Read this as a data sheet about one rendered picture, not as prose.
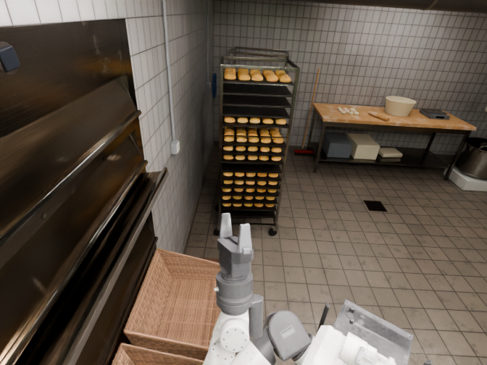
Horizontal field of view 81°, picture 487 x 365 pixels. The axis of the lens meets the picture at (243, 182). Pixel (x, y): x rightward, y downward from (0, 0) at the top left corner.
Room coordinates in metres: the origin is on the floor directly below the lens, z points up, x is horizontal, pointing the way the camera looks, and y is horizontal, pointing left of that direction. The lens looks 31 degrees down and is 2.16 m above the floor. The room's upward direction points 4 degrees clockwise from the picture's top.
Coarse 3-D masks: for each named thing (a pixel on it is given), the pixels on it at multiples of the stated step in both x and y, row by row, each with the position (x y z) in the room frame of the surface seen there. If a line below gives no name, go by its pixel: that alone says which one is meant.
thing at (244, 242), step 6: (240, 228) 0.47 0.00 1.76; (246, 228) 0.47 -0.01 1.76; (240, 234) 0.47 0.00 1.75; (246, 234) 0.47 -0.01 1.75; (240, 240) 0.46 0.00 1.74; (246, 240) 0.46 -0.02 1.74; (240, 246) 0.45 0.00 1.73; (246, 246) 0.46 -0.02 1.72; (240, 252) 0.45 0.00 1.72; (246, 252) 0.45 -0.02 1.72
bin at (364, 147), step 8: (352, 136) 4.49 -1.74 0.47; (360, 136) 4.51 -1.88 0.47; (368, 136) 4.54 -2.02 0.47; (360, 144) 4.17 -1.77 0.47; (368, 144) 4.19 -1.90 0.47; (376, 144) 4.21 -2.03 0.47; (352, 152) 4.24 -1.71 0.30; (360, 152) 4.14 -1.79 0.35; (368, 152) 4.15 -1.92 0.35; (376, 152) 4.15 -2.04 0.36
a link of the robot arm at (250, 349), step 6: (246, 348) 0.45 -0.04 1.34; (252, 348) 0.45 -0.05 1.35; (240, 354) 0.44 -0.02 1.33; (246, 354) 0.44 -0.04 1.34; (252, 354) 0.43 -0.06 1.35; (258, 354) 0.43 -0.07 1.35; (234, 360) 0.43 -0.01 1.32; (240, 360) 0.42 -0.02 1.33; (246, 360) 0.42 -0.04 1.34; (252, 360) 0.42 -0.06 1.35; (258, 360) 0.42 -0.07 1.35; (264, 360) 0.42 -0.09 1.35
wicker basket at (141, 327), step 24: (168, 264) 1.30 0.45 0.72; (192, 264) 1.30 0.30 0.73; (216, 264) 1.30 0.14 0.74; (144, 288) 1.03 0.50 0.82; (168, 288) 1.21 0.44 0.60; (192, 288) 1.23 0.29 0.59; (144, 312) 0.93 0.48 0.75; (168, 312) 1.05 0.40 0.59; (192, 312) 1.06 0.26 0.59; (216, 312) 1.07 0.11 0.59; (144, 336) 0.76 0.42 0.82; (168, 336) 0.91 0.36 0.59; (192, 336) 0.92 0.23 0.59
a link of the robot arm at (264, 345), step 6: (264, 330) 0.49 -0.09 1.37; (264, 336) 0.47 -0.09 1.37; (252, 342) 0.47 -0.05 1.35; (258, 342) 0.46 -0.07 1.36; (264, 342) 0.46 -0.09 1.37; (270, 342) 0.46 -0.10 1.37; (258, 348) 0.44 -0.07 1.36; (264, 348) 0.44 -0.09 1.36; (270, 348) 0.44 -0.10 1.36; (264, 354) 0.43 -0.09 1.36; (270, 354) 0.43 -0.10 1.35; (270, 360) 0.43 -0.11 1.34
